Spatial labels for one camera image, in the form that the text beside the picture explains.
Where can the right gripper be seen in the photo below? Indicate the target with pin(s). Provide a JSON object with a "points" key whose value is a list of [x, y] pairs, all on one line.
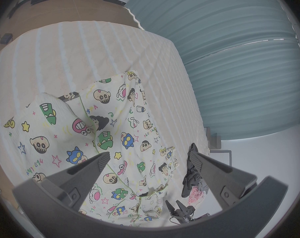
{"points": [[183, 217]]}

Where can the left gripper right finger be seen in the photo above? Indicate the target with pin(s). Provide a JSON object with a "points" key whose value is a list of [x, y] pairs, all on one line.
{"points": [[222, 180]]}

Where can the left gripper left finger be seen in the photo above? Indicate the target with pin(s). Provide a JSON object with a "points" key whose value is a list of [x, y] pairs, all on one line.
{"points": [[85, 172]]}

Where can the white printed pyjama top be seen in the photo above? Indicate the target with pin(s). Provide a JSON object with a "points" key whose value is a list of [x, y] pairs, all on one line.
{"points": [[130, 132]]}

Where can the pink garment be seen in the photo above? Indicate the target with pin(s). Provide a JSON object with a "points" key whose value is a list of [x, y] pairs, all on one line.
{"points": [[195, 196]]}

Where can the black garment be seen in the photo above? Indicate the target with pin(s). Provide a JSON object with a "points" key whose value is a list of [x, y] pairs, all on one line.
{"points": [[189, 185]]}

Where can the blue-green curtain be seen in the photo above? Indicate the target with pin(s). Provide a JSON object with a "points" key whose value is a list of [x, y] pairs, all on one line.
{"points": [[226, 83]]}

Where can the black power adapter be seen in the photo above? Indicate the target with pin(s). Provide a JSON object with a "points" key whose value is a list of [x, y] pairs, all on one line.
{"points": [[6, 38]]}

